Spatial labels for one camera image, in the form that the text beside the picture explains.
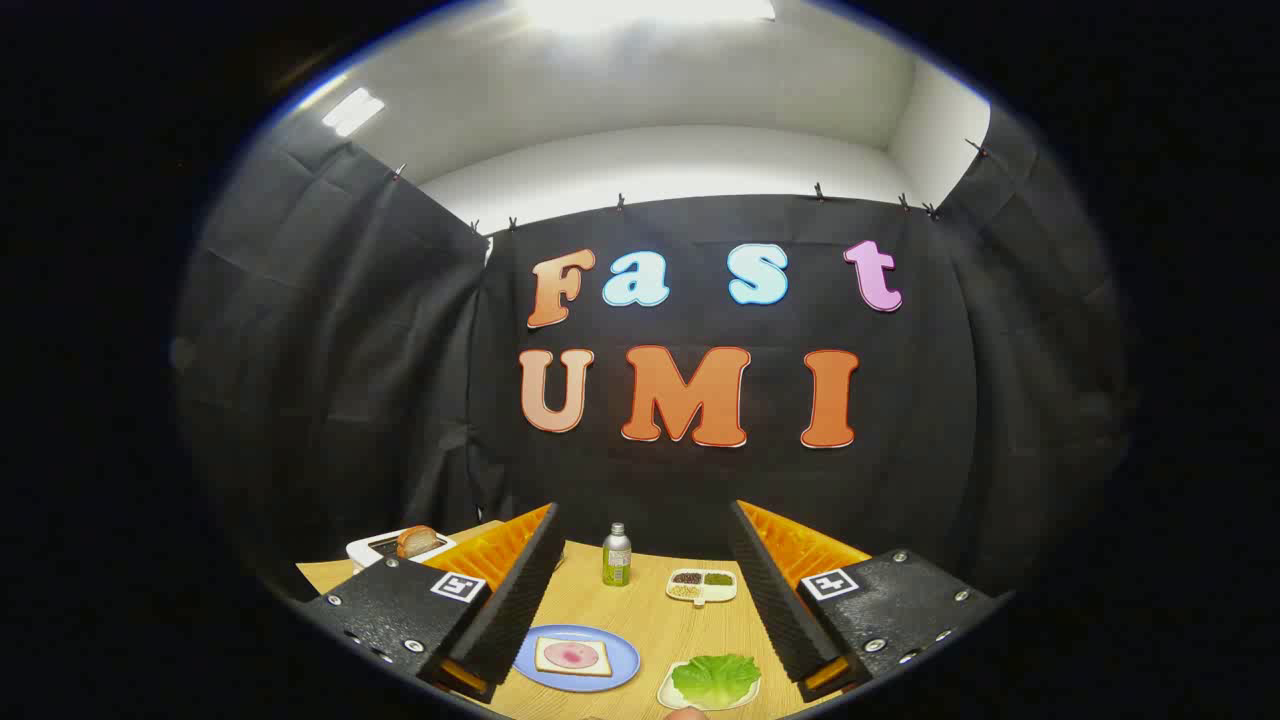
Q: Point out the green lettuce leaf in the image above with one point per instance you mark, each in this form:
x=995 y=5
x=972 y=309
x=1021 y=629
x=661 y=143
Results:
x=715 y=678

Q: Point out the white square plate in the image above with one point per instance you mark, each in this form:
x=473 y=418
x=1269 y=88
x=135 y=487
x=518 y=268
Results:
x=668 y=692

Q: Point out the white divided dish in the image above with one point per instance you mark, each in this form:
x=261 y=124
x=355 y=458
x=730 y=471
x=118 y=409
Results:
x=703 y=594

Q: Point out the large ceiling light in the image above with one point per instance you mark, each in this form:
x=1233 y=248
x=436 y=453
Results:
x=640 y=10

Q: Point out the blue plate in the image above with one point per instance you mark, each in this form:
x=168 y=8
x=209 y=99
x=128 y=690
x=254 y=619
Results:
x=625 y=655

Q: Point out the small ceiling light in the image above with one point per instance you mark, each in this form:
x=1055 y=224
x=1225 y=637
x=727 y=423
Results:
x=352 y=111

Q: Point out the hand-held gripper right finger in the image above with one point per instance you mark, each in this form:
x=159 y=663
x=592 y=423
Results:
x=775 y=590

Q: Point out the toasted bread slice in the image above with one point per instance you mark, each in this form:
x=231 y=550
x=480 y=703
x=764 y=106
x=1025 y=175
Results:
x=417 y=541

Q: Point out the white toaster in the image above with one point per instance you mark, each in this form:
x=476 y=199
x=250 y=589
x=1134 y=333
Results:
x=375 y=548

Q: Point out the pink ham slice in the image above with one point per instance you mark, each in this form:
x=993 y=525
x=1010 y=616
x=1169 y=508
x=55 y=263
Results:
x=572 y=655

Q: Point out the green metal bottle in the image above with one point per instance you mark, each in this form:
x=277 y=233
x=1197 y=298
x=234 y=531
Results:
x=617 y=560

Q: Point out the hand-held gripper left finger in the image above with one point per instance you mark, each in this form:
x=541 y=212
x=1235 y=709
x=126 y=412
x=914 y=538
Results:
x=520 y=590

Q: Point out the white bread slice with crust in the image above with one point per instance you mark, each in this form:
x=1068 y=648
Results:
x=605 y=668

